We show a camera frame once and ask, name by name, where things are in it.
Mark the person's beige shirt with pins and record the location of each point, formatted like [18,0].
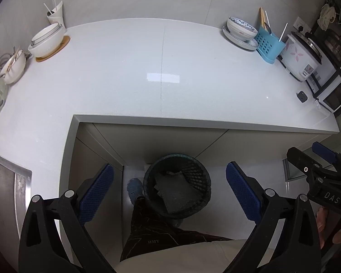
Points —
[193,258]

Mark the dark grey small cube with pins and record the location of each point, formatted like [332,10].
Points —
[302,96]

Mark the nested white bowl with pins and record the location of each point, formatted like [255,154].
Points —
[45,32]

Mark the metal pot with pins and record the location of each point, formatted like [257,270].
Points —
[334,44]

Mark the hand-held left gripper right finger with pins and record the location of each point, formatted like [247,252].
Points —
[243,194]

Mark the person's grey blue shoe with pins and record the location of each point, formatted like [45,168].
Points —
[135,189]

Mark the stainless steel sink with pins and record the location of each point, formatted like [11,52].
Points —
[5,193]

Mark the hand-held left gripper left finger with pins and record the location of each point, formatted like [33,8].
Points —
[98,193]

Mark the white blue patterned bowl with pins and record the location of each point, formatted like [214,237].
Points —
[241,32]

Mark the wooden chopsticks bundle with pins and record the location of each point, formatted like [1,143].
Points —
[262,20]

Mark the beige crochet cloth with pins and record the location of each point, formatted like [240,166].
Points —
[326,14]

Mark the white plate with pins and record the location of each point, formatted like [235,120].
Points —
[230,38]

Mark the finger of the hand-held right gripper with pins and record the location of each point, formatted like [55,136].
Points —
[297,155]
[324,151]

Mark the metal spoon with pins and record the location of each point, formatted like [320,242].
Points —
[268,29]

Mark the round wooden coaster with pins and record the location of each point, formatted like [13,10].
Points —
[64,45]

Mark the white floral rice cooker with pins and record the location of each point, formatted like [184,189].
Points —
[297,57]

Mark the light wooden chopsticks pair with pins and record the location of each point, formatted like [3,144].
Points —
[7,65]

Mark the large white bowl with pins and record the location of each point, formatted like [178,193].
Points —
[45,49]

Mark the person's dark patterned pants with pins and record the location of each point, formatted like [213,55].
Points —
[159,239]

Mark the small white bowl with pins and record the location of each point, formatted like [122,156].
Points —
[15,72]

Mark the white wall socket with plug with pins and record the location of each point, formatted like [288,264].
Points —
[299,22]

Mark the blue striped plate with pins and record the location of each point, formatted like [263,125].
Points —
[251,45]

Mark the black mesh trash bin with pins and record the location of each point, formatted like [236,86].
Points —
[199,173]

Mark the white slanted cup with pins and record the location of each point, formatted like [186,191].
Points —
[56,17]

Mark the white countertop oven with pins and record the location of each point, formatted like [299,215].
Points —
[335,96]

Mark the blue plastic utensil holder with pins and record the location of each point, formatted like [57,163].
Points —
[268,45]

